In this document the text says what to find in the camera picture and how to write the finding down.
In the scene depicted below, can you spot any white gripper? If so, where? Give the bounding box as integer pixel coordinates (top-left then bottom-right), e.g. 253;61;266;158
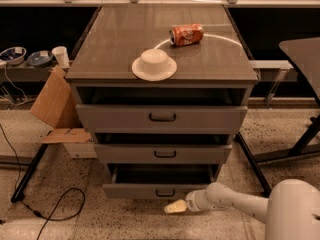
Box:
164;189;211;214

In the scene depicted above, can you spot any grey bottom drawer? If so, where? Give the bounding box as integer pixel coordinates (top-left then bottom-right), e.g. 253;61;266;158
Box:
103;164;221;200

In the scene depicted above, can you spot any grey drawer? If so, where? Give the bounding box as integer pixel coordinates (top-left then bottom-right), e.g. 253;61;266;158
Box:
76;104;247;134
103;164;221;200
94;144;232;164

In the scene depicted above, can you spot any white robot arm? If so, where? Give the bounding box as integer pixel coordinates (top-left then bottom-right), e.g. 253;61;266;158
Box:
164;179;320;240

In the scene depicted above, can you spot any grey middle drawer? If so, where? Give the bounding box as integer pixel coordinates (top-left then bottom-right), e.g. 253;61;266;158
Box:
94;144;232;164

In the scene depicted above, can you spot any grey drawer cabinet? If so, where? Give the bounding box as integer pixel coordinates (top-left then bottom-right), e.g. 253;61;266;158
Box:
65;3;259;182

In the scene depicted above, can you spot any grey top drawer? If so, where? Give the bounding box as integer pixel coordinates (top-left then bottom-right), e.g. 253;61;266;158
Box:
76;104;247;134

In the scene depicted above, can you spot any white upturned bowl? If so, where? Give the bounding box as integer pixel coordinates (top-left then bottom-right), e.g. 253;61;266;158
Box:
131;49;177;81

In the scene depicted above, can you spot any brown cardboard box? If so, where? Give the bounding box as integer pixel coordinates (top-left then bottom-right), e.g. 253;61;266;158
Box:
30;66;91;144

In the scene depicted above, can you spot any black left stand leg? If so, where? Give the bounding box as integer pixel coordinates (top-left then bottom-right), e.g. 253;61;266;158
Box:
11;144;48;203

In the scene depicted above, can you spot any orange soda can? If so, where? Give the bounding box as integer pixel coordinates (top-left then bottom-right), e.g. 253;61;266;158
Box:
169;23;204;47

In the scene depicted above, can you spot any white paper cup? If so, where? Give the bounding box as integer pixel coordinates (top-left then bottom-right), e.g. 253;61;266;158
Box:
52;46;70;68

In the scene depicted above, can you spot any dark table top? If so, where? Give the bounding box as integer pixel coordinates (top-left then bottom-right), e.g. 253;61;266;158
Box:
279;37;320;100

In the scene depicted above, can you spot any blue patterned bowl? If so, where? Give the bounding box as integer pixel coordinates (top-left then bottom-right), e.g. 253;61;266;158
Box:
27;50;53;68

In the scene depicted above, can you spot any grey side shelf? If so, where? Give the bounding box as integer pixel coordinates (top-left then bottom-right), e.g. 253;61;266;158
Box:
0;62;58;82

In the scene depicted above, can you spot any white and blue bowl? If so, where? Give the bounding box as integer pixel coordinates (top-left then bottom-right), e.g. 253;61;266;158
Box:
0;46;27;66

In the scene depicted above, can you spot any black floor cable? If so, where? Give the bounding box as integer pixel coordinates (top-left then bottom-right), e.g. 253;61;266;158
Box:
0;122;86;240

